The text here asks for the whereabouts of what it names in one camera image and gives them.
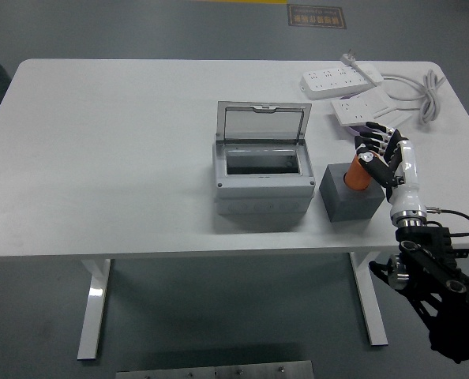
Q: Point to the brown floor sign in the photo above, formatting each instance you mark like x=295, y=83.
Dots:
x=316, y=16

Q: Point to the white plug with prongs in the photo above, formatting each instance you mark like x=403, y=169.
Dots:
x=366, y=72

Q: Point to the grey block with round hole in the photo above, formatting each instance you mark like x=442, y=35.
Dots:
x=345, y=205

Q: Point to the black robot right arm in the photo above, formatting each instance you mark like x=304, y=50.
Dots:
x=436, y=268

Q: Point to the grey metal plate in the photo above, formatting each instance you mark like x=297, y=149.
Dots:
x=214, y=372

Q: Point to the grey plastic electrical box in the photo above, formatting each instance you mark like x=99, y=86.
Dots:
x=258, y=189

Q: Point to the orange cylindrical battery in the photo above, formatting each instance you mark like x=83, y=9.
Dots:
x=355, y=177

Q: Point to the white table leg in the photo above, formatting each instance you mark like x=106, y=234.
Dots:
x=92, y=308
x=368, y=300

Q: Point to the flat white plate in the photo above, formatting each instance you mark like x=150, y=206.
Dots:
x=380, y=98

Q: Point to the purple round disc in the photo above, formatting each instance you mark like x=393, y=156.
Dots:
x=357, y=130

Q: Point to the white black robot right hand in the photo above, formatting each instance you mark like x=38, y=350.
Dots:
x=406, y=185

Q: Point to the large white power strip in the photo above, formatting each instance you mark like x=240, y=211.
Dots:
x=329, y=85

